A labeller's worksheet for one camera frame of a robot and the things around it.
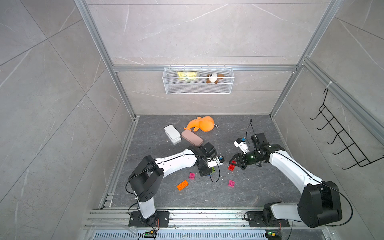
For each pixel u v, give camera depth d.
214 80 0.86
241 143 0.76
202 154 0.64
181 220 0.75
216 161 0.74
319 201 0.40
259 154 0.62
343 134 0.66
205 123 1.07
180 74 0.84
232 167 0.91
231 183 0.84
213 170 0.77
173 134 1.02
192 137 1.05
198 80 0.88
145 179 0.47
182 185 0.85
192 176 0.90
